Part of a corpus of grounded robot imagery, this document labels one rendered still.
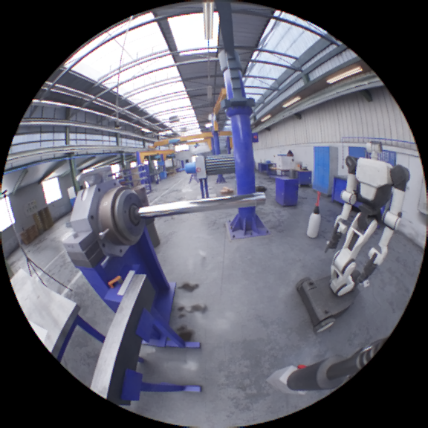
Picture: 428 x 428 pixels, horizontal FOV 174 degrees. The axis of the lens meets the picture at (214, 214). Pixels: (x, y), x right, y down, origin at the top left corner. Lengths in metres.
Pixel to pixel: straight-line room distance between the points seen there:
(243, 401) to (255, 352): 0.46
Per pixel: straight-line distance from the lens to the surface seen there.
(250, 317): 1.46
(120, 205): 0.80
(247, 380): 1.32
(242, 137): 2.27
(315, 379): 0.20
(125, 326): 0.60
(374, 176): 1.04
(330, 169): 5.38
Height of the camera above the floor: 1.32
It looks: 22 degrees down
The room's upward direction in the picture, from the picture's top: 7 degrees counter-clockwise
